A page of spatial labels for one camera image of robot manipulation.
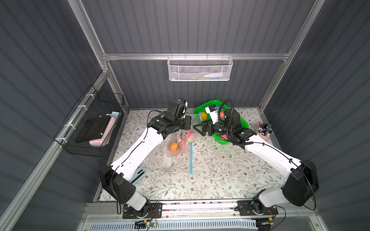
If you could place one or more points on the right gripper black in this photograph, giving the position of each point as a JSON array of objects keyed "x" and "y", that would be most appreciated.
[{"x": 207, "y": 128}]

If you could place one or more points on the black pouch in basket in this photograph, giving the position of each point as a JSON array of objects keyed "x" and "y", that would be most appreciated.
[{"x": 90, "y": 130}]

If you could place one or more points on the orange red peach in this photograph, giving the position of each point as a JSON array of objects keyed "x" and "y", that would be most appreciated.
[{"x": 174, "y": 147}]

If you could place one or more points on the teal calculator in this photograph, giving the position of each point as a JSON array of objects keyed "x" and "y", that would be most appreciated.
[{"x": 138, "y": 175}]

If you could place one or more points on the white tube in basket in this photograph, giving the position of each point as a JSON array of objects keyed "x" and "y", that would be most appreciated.
[{"x": 217, "y": 75}]

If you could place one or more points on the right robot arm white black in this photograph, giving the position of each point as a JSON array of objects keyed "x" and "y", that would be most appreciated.
[{"x": 300, "y": 177}]

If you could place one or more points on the white wire wall basket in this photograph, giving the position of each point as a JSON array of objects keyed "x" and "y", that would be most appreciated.
[{"x": 192, "y": 68}]

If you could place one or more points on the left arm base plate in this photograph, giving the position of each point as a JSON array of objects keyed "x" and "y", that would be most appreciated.
[{"x": 149, "y": 211}]

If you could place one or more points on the clear zip-top bag blue zipper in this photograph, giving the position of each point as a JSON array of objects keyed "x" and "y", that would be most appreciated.
[{"x": 162, "y": 161}]

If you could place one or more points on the pink pen cup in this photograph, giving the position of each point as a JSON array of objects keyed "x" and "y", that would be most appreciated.
[{"x": 264, "y": 131}]

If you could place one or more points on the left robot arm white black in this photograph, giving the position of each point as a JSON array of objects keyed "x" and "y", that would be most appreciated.
[{"x": 115, "y": 178}]

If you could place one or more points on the black wire wall basket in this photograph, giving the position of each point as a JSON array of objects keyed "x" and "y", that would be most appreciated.
[{"x": 94, "y": 103}]

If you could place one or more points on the yellow peach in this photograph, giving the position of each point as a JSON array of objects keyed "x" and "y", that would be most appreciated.
[{"x": 203, "y": 116}]

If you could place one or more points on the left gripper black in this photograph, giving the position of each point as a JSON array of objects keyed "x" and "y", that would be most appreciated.
[{"x": 186, "y": 122}]

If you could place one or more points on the pink peach with leaf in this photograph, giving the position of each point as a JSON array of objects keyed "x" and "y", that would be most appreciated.
[{"x": 189, "y": 136}]

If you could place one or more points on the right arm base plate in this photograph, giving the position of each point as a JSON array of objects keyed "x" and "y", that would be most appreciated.
[{"x": 250, "y": 208}]

